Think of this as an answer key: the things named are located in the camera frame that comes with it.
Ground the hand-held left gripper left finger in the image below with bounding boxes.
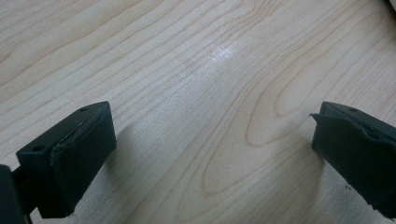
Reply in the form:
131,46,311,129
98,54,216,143
15,100,118,219

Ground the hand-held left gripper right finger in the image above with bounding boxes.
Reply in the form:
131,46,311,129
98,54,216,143
309,101,396,219

